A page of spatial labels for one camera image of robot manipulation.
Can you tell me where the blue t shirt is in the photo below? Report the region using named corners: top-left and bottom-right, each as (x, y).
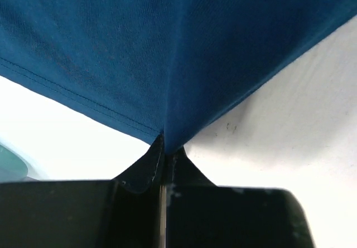
top-left (1, 0), bottom-right (356, 152)

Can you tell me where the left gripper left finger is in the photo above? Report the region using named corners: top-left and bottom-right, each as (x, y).
top-left (1, 135), bottom-right (165, 247)

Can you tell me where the teal plastic bin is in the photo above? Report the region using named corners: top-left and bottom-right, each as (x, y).
top-left (0, 145), bottom-right (28, 183)

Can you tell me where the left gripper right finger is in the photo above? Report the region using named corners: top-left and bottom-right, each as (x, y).
top-left (165, 149), bottom-right (314, 248)

